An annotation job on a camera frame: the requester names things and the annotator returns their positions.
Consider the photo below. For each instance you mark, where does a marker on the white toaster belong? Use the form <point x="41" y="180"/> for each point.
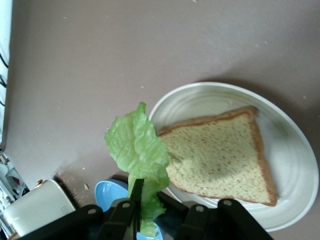
<point x="37" y="207"/>

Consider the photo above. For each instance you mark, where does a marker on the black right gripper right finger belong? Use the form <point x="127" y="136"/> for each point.
<point x="225" y="220"/>

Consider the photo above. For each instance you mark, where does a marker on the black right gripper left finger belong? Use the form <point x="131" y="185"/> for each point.
<point x="87" y="225"/>

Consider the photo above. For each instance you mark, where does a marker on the beige plate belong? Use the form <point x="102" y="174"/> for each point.
<point x="287" y="162"/>

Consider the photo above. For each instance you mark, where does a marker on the green lettuce leaf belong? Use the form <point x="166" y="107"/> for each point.
<point x="137" y="147"/>

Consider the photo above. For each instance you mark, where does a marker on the blue plate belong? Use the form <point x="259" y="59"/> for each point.
<point x="110" y="195"/>

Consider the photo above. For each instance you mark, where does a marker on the brown bread slice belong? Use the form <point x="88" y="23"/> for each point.
<point x="220" y="160"/>

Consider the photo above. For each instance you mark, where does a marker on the small bread crumb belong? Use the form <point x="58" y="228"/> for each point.
<point x="86" y="186"/>

